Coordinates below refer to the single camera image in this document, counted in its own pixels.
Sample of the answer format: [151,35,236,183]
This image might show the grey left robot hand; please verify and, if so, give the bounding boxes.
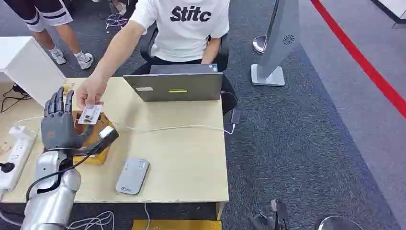
[41,87,94,151]

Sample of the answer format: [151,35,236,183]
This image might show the seated person's right hand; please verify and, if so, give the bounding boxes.
[76,77,109,111]

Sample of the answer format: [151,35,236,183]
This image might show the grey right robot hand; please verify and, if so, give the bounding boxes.
[248,212,275,230]

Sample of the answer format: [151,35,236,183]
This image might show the white printed card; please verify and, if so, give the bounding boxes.
[77,104,103,125]

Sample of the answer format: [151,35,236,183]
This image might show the small wooden piece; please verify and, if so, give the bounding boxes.
[61,82,76,96]

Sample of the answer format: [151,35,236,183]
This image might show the wooden card box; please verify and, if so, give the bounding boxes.
[71,109,112,166]

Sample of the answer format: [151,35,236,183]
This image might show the white power strip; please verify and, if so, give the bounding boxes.
[0,126,39,193]

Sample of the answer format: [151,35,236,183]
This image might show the white cabinet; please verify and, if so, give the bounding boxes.
[0,35,68,108]

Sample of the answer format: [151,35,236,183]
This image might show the black plug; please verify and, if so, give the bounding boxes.
[0,162,16,174]

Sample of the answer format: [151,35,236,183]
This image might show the round metal base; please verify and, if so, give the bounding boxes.
[252,35,268,55]
[317,215,364,230]

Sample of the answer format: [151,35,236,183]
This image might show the chair base with castors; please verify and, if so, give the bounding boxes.
[104,0,131,31]

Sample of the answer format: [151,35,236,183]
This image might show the standing person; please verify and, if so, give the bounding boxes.
[2,0,95,70]

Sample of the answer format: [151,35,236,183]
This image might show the yellow box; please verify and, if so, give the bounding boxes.
[131,219,223,230]

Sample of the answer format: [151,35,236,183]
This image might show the grey card reader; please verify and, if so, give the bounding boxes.
[114,158,151,196]

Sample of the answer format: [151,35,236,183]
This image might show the grey laptop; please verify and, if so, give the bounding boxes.
[123,63,224,103]

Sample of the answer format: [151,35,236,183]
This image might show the seated person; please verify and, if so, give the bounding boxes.
[76,0,238,115]

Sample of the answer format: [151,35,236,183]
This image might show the grey standing panel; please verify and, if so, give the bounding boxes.
[250,0,301,87]

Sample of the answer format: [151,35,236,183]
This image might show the red floor tape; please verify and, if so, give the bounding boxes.
[310,0,406,120]

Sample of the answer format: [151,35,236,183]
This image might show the white black-edged platform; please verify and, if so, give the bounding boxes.
[370,0,406,25]

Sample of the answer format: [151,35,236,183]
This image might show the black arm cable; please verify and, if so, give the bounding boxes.
[25,153,92,201]

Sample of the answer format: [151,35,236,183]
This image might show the black floor cables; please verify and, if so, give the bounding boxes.
[0,83,33,114]

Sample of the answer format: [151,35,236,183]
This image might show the white desk cable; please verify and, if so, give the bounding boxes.
[14,115,236,135]

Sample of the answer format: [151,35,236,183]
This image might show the white floor cables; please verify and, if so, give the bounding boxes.
[66,210,115,230]

